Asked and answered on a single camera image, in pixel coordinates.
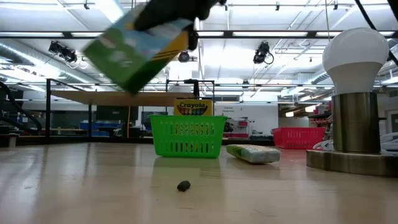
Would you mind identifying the wooden shelf riser black frame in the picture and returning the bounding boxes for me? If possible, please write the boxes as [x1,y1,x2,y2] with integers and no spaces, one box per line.
[45,77,216,140]

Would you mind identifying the green plastic basket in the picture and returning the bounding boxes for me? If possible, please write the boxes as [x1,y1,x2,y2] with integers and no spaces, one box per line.
[149,114,229,159]

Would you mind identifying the yellow Crayola crayon box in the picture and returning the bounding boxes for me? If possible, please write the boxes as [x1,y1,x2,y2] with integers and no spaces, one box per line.
[173,98,214,117]

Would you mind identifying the silver ventilation duct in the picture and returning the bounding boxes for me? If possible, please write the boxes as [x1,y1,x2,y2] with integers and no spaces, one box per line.
[0,39,94,91]

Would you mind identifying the blue storage bins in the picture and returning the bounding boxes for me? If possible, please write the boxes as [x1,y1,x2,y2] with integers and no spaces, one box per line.
[79,121,121,138]

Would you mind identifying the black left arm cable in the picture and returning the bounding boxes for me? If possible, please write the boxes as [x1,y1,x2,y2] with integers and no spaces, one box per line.
[0,80,44,135]

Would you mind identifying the red plastic basket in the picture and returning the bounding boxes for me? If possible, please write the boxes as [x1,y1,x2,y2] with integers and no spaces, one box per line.
[271,126,326,151]

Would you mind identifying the white power cord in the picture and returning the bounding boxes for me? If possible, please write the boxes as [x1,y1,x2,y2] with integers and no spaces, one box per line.
[312,131,398,154]

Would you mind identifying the black aluminium rig frame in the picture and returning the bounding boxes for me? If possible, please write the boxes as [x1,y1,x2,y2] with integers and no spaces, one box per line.
[0,29,398,147]

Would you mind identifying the small black lump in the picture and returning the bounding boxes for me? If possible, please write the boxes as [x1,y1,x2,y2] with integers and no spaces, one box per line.
[176,180,192,192]

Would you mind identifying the black overhead camera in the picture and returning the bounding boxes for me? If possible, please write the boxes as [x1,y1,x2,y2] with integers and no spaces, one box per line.
[177,50,191,63]

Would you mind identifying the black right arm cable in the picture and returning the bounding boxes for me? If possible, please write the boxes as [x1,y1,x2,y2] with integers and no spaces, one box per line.
[353,0,398,68]

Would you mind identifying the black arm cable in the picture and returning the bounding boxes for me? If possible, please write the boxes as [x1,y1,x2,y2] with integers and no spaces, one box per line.
[0,80,44,135]
[353,0,398,68]

